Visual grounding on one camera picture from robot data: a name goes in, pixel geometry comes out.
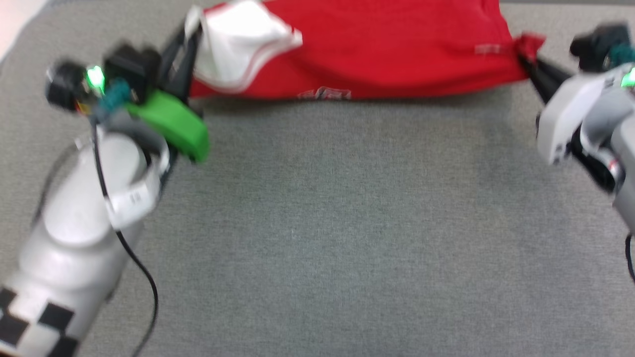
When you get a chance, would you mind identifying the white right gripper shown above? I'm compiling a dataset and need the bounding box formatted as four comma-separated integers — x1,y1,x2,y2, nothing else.
517,52,635,165

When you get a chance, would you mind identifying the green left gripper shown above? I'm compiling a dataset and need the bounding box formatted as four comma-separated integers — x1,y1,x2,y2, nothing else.
45,24,210,163

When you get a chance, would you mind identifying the red and white shirt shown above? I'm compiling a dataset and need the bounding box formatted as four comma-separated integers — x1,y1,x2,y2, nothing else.
185,0,546,102

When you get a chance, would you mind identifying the black cable with teal plug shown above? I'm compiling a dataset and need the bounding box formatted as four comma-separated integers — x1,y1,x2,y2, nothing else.
89,79,159,357
608,44,635,284

